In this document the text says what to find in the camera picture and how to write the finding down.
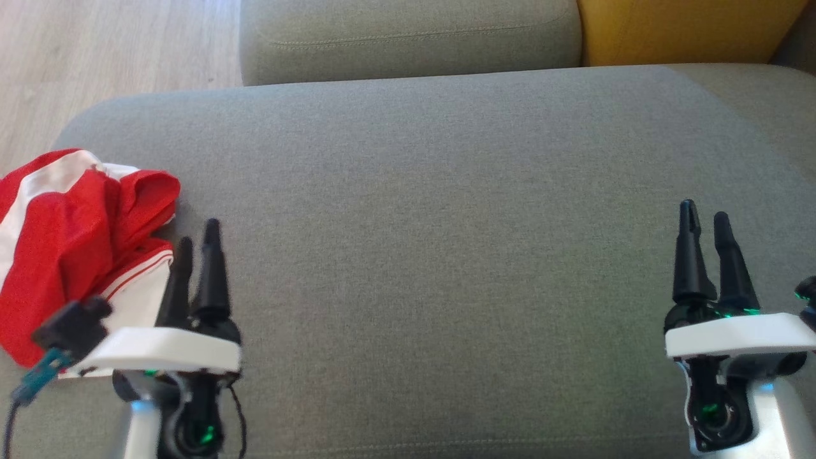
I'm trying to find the yellow sofa cushion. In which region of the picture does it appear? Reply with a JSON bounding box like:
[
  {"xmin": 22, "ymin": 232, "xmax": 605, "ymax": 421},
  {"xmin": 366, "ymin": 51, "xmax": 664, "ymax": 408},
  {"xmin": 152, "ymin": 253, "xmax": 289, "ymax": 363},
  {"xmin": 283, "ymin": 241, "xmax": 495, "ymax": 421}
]
[{"xmin": 577, "ymin": 0, "xmax": 810, "ymax": 68}]

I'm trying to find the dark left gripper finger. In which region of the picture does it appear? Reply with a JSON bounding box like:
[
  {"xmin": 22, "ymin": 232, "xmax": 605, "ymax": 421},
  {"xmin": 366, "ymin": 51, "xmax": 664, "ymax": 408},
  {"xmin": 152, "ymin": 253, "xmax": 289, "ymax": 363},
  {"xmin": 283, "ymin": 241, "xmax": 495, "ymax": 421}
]
[
  {"xmin": 156, "ymin": 237, "xmax": 194, "ymax": 329},
  {"xmin": 191, "ymin": 219, "xmax": 231, "ymax": 323}
]

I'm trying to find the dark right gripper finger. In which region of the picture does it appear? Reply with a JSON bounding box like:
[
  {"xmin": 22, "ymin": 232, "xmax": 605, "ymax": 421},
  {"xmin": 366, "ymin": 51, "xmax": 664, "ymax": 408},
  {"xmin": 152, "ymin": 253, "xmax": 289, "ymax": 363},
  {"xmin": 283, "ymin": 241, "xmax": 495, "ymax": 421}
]
[
  {"xmin": 713, "ymin": 212, "xmax": 761, "ymax": 313},
  {"xmin": 673, "ymin": 200, "xmax": 718, "ymax": 303}
]

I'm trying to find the black left cable teal plug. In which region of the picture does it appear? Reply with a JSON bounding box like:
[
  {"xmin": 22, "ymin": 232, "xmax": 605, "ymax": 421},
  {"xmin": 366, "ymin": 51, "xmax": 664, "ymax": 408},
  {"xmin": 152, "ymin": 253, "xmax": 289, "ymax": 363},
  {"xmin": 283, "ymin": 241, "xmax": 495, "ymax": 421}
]
[{"xmin": 0, "ymin": 349, "xmax": 72, "ymax": 459}]

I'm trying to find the light grey sofa seat cushion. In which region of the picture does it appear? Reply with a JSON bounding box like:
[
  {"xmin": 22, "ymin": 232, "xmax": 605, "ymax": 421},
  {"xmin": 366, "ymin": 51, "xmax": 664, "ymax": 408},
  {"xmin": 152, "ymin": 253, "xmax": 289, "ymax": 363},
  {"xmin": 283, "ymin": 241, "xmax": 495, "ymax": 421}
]
[{"xmin": 666, "ymin": 62, "xmax": 816, "ymax": 189}]

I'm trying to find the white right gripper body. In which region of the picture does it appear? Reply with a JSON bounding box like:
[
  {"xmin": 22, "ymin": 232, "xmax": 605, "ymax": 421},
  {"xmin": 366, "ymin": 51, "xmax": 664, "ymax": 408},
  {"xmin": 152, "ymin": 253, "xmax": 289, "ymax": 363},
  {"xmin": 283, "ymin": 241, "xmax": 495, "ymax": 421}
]
[{"xmin": 663, "ymin": 300, "xmax": 816, "ymax": 456}]

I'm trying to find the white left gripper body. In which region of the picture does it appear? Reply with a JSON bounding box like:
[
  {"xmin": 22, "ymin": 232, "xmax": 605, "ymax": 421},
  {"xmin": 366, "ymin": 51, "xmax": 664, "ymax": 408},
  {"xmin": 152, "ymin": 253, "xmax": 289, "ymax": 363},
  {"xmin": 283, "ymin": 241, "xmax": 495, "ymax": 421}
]
[{"xmin": 64, "ymin": 319, "xmax": 243, "ymax": 459}]

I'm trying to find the grey sofa back cushion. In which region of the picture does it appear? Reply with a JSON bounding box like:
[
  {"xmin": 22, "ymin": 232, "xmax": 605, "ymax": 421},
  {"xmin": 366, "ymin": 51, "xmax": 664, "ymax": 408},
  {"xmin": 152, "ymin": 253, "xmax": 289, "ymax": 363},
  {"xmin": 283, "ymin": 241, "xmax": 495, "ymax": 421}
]
[
  {"xmin": 768, "ymin": 16, "xmax": 816, "ymax": 76},
  {"xmin": 239, "ymin": 0, "xmax": 584, "ymax": 87}
]

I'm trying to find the red white basketball jersey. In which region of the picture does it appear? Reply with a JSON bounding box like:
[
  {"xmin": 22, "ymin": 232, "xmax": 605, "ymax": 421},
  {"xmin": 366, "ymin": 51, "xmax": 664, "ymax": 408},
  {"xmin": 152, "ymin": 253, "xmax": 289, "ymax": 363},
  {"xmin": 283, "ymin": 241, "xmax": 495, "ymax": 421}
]
[{"xmin": 0, "ymin": 167, "xmax": 181, "ymax": 378}]

